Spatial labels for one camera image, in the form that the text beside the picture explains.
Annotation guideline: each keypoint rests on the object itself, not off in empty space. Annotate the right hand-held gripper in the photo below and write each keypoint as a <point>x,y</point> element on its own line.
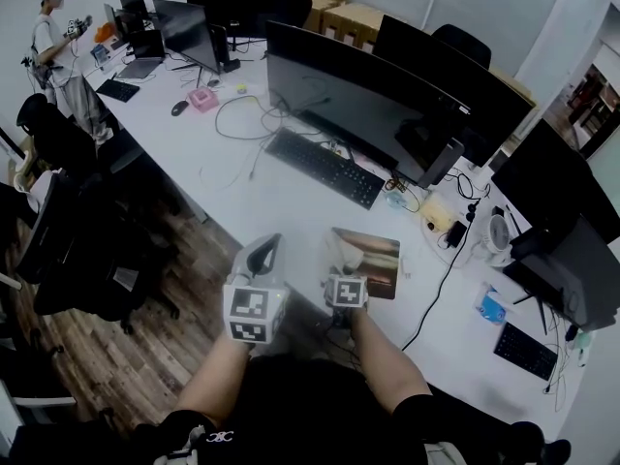
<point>346,292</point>

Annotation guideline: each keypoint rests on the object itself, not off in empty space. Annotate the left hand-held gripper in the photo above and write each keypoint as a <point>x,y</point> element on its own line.
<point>249,308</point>

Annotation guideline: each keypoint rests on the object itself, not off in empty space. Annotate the white cloth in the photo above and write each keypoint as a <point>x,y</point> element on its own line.
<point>341,257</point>

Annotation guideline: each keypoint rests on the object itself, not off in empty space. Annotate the brown printed mouse pad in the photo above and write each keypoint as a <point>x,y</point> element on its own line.
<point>380,264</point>

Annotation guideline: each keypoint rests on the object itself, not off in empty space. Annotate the person's left forearm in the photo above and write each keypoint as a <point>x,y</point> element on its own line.
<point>218,381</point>

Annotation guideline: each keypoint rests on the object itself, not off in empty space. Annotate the person's right forearm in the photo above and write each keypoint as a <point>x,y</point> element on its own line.
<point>382,361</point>

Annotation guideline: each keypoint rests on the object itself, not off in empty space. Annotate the black computer mouse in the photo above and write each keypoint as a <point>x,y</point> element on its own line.
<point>179,107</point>

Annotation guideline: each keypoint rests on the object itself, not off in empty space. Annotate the long black keyboard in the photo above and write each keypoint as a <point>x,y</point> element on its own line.
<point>324,167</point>

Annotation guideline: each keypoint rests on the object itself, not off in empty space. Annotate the black power adapter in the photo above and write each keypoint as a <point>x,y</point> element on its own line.
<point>456,234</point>

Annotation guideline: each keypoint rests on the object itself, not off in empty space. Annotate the person's black clothing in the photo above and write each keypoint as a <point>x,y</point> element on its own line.
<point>300,414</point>

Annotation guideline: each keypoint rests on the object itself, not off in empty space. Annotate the blue tissue packet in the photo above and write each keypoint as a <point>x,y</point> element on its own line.
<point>491,305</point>

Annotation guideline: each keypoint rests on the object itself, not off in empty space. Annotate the white desk fan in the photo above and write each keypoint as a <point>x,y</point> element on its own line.
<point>496,238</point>

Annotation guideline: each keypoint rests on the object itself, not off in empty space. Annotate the black upright mini computer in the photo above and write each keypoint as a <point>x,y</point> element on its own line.
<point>441,163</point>

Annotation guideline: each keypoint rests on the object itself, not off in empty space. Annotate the pink box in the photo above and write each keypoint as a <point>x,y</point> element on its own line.
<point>202,100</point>

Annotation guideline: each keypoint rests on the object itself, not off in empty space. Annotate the small yellow ball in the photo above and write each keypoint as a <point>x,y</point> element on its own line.
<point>241,88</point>

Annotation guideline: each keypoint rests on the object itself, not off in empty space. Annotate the compact black keyboard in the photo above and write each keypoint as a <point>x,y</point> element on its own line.
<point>525,351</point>

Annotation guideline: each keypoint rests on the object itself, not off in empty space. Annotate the large curved black monitor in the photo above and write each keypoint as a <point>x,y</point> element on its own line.
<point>358,100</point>

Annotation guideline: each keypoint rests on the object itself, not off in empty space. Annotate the small black keyboard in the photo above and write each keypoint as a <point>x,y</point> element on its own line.
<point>117,90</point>

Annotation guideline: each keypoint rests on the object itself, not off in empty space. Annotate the black monitor with splayed stand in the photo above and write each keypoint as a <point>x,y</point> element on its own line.
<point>576,279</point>

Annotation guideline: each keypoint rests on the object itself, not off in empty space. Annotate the wide black monitor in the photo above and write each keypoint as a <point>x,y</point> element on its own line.
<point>484,100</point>

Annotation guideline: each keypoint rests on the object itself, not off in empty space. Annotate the grey open laptop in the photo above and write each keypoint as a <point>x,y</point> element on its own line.
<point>140,58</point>

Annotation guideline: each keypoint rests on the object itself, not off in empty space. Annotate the pale green bottle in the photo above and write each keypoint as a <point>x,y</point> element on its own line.
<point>583,344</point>

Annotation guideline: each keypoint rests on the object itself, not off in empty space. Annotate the black monitor with thin stand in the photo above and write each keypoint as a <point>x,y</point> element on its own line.
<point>186,32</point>

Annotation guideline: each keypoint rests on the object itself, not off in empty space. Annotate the cardboard boxes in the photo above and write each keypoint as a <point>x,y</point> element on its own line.
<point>349,17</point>

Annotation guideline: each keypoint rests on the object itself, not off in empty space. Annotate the orange object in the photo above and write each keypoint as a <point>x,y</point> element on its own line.
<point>105,31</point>

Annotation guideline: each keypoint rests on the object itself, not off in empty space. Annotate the small black monitor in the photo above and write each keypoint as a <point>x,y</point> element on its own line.
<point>132,2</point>

